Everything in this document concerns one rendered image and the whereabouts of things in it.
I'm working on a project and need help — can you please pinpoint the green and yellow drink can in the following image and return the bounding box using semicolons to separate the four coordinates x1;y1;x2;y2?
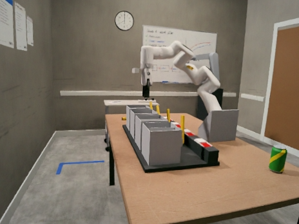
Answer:
269;145;287;173

